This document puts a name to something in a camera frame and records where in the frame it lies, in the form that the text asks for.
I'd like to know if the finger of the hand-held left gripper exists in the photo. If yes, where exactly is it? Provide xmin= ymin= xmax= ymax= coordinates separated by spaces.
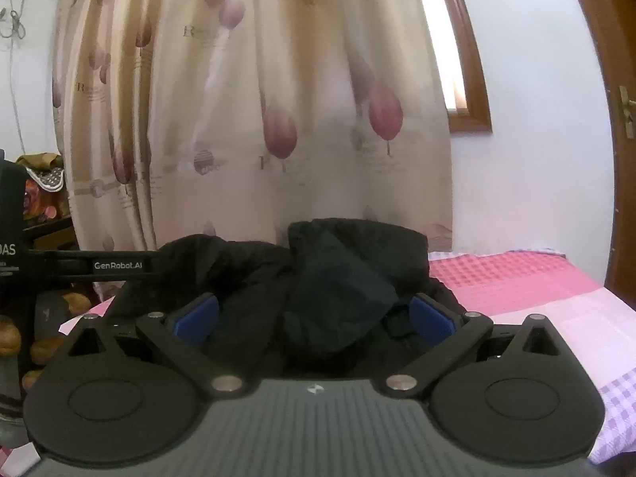
xmin=22 ymin=219 xmax=156 ymax=281

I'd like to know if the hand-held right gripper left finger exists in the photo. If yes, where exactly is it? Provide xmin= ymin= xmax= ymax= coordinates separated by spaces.
xmin=66 ymin=292 xmax=245 ymax=399

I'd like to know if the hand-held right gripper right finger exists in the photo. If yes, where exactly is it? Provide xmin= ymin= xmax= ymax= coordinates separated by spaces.
xmin=384 ymin=292 xmax=564 ymax=399

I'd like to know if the black garment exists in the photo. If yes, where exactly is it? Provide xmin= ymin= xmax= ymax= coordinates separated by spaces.
xmin=112 ymin=217 xmax=470 ymax=379

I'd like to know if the grey scalloped cloth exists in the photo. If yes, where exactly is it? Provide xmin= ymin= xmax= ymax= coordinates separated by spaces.
xmin=16 ymin=153 xmax=68 ymax=194

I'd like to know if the pink checked bed sheet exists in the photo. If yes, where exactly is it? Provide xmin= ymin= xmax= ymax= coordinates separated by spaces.
xmin=0 ymin=247 xmax=636 ymax=477

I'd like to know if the beige leaf print curtain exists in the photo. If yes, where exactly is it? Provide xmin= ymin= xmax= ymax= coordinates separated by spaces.
xmin=52 ymin=0 xmax=454 ymax=305

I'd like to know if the brass door latch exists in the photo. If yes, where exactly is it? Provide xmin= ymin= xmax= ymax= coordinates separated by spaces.
xmin=618 ymin=86 xmax=636 ymax=141

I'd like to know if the hanging wall cable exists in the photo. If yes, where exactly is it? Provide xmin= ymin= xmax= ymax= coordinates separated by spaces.
xmin=0 ymin=0 xmax=29 ymax=156

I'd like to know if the wooden window frame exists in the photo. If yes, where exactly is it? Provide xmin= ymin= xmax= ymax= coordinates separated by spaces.
xmin=431 ymin=0 xmax=494 ymax=135

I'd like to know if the wooden door frame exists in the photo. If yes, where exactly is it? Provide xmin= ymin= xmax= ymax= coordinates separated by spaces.
xmin=560 ymin=0 xmax=636 ymax=310

